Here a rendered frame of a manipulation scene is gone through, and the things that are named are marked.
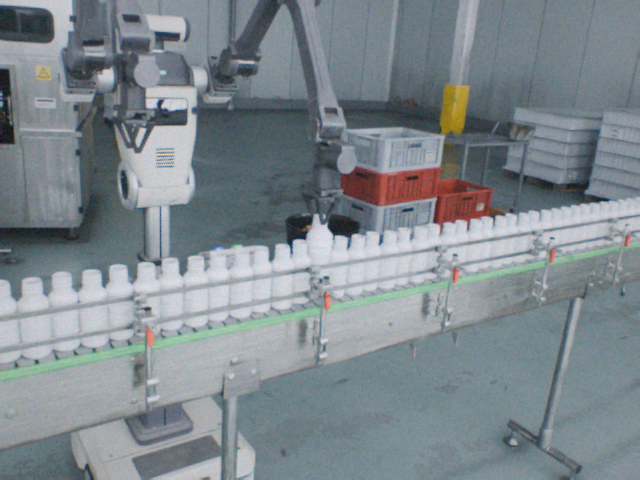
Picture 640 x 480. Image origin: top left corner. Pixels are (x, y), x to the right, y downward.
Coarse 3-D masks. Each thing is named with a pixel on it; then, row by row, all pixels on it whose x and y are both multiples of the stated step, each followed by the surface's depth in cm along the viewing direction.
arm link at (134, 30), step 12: (120, 0) 131; (132, 0) 133; (120, 12) 130; (132, 12) 132; (120, 24) 129; (132, 24) 131; (144, 24) 132; (120, 36) 129; (132, 36) 130; (144, 36) 131; (120, 48) 131; (132, 48) 132; (144, 48) 134
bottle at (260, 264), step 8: (256, 248) 152; (264, 248) 152; (256, 256) 150; (264, 256) 150; (256, 264) 150; (264, 264) 150; (256, 272) 150; (264, 272) 150; (256, 280) 150; (264, 280) 150; (256, 288) 151; (264, 288) 151; (256, 296) 152; (264, 296) 152; (264, 304) 153; (256, 312) 153
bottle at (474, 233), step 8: (472, 224) 190; (480, 224) 190; (472, 232) 190; (480, 232) 191; (472, 248) 191; (480, 248) 192; (472, 256) 192; (480, 256) 193; (472, 264) 192; (472, 272) 194
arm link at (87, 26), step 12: (84, 0) 154; (96, 0) 156; (84, 12) 156; (96, 12) 157; (84, 24) 157; (96, 24) 159; (72, 36) 157; (84, 36) 158; (96, 36) 160; (108, 36) 162; (72, 48) 158; (108, 48) 163; (72, 60) 160; (84, 60) 160; (108, 60) 163
